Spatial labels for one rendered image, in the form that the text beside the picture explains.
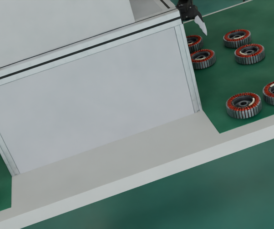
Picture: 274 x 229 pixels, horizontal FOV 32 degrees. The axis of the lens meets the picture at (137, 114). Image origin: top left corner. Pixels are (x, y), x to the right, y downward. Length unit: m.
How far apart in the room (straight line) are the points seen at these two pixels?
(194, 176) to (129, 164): 1.09
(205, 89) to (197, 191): 0.83
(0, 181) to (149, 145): 0.51
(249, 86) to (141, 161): 0.49
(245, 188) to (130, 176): 1.07
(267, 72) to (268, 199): 0.77
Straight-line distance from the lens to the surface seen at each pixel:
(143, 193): 2.55
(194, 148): 1.49
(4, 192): 1.62
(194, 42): 2.05
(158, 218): 2.39
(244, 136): 1.51
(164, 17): 1.49
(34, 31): 1.47
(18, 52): 1.49
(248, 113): 1.56
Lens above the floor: 1.63
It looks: 31 degrees down
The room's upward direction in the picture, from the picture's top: 17 degrees counter-clockwise
